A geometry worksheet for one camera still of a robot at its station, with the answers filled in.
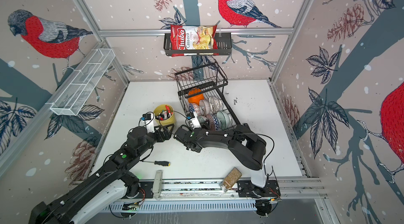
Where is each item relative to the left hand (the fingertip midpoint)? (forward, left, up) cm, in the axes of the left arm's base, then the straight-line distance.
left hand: (167, 126), depth 77 cm
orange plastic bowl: (+24, -13, -9) cm, 29 cm away
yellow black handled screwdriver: (-13, +3, -17) cm, 21 cm away
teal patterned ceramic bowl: (+8, -30, -7) cm, 32 cm away
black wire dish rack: (+31, -22, +2) cm, 39 cm away
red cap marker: (+13, +2, -6) cm, 14 cm away
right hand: (+4, -19, -8) cm, 21 cm away
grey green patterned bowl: (+6, -17, -4) cm, 19 cm away
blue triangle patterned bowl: (+20, -10, -13) cm, 26 cm away
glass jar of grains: (-21, -31, -12) cm, 40 cm away
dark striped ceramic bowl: (+16, -19, -7) cm, 26 cm away
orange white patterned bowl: (+6, -24, -6) cm, 26 cm away
